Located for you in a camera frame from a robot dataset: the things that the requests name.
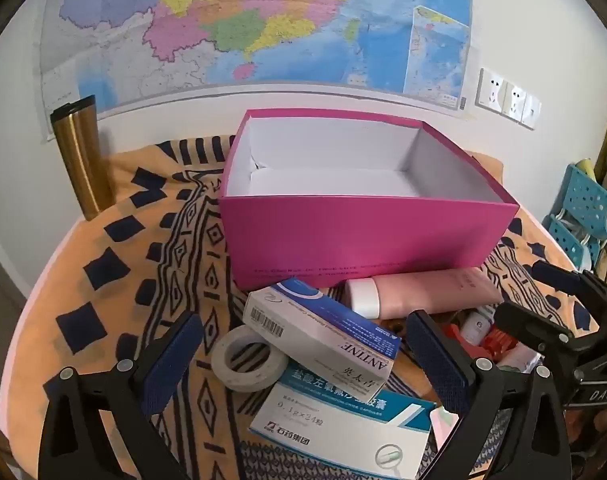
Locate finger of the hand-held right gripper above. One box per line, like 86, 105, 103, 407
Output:
493, 300, 584, 366
532, 259, 607, 306

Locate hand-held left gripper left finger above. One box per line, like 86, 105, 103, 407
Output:
37, 310, 204, 480

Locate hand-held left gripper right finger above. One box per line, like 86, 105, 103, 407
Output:
406, 309, 574, 480

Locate white tube with blue label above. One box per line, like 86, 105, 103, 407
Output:
457, 310, 495, 346

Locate blue and white medicine box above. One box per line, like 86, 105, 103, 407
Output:
242, 277, 401, 403

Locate teal and white medicine box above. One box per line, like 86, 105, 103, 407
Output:
248, 360, 459, 480

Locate pink cardboard box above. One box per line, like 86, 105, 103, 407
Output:
217, 108, 521, 292

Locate red plastic item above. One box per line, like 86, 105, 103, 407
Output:
441, 322, 517, 361

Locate white tape roll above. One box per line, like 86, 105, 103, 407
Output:
211, 324, 288, 393

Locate pink bottle with white cap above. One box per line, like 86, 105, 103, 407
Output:
344, 267, 504, 320

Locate blue plastic basket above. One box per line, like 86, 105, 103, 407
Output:
542, 162, 607, 266

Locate orange patterned blanket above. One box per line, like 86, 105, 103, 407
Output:
0, 135, 607, 480

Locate gold metal tumbler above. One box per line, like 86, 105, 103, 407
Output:
50, 94, 115, 222

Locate white wall socket panel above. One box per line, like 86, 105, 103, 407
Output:
476, 67, 541, 128

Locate colourful wall map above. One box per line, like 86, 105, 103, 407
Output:
36, 0, 474, 141

